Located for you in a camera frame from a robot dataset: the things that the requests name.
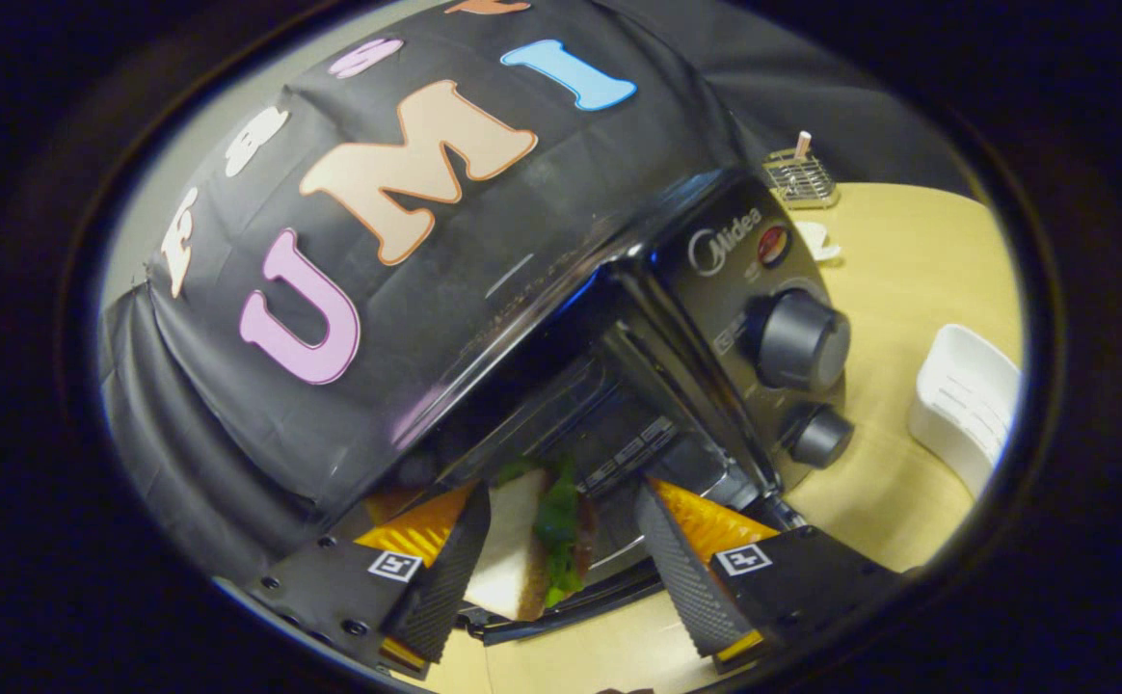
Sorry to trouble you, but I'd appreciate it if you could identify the white bread lettuce sandwich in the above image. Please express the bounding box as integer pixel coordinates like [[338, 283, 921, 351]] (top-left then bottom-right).
[[463, 456, 602, 624]]

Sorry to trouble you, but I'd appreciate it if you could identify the black toaster oven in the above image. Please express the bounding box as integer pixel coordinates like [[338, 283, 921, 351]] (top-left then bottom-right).
[[368, 166, 857, 647]]

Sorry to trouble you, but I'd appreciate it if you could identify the white plastic container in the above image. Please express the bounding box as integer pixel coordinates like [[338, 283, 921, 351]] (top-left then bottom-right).
[[908, 324, 1023, 498]]

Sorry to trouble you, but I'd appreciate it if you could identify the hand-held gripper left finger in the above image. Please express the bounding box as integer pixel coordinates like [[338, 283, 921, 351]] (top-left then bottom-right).
[[248, 480, 493, 676]]

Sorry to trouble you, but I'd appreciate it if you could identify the wire mesh basket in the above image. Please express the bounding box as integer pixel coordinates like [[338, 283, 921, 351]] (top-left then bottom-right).
[[761, 147, 841, 211]]

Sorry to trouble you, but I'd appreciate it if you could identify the black backdrop cloth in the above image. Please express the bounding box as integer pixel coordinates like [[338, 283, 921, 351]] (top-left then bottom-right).
[[98, 0, 967, 591]]

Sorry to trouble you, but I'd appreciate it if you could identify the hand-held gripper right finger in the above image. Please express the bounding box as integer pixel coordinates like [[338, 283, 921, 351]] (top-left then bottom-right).
[[633, 477, 904, 674]]

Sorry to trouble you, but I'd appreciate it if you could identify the small white patterned dish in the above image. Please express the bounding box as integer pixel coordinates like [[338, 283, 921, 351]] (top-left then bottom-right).
[[790, 221, 843, 263]]

